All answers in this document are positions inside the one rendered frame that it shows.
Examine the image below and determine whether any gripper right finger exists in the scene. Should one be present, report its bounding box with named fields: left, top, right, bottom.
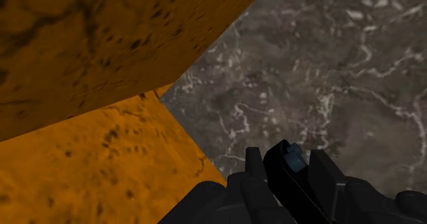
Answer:
left=308, top=149, right=427, bottom=224

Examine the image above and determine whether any orange patterned robot stand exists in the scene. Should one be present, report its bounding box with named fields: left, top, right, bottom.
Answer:
left=0, top=0, right=272, bottom=224

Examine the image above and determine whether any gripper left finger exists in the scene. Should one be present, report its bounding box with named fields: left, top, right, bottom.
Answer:
left=158, top=147, right=296, bottom=224

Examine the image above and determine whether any black device with blue button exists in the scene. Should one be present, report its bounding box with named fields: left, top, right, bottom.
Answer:
left=263, top=138, right=335, bottom=224

